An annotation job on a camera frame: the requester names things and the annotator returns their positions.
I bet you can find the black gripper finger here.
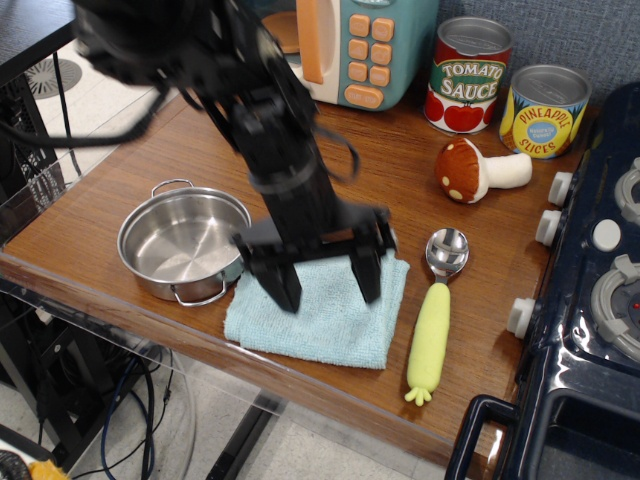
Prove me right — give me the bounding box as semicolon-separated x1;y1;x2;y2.
350;249;381;304
252;261;302;313

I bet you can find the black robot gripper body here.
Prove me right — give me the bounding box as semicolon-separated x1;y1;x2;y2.
233;166;397;275

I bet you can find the light blue rag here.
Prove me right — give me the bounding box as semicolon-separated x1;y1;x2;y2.
224;250;410;370

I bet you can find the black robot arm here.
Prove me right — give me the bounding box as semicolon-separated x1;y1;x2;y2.
75;1;395;312

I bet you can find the teal toy microwave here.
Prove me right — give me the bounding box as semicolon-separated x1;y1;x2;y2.
249;1;439;111

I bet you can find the stainless steel pot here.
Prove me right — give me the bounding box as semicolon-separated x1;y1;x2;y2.
117;178;252;307

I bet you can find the plush brown mushroom toy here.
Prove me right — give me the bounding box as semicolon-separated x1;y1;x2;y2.
434;138;533;204

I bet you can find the black table leg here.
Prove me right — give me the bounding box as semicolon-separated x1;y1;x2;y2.
205;406;273;480

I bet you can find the tomato sauce can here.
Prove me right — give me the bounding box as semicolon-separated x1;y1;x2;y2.
424;16;513;134

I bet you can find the pineapple slices can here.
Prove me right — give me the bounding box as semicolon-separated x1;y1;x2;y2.
499;64;592;159

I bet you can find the dark blue toy stove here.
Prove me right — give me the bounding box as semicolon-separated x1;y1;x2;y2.
446;83;639;479

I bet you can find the black computer tower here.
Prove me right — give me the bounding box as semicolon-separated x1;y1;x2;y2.
1;74;64;206

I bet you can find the spoon with yellow-green handle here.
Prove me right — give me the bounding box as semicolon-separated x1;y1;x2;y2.
404;227;470;407

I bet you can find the blue floor cable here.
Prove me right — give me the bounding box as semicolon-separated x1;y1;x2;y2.
99;354;157;480

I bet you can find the black braided cable bundle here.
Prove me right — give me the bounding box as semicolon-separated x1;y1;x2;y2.
0;84;171;150

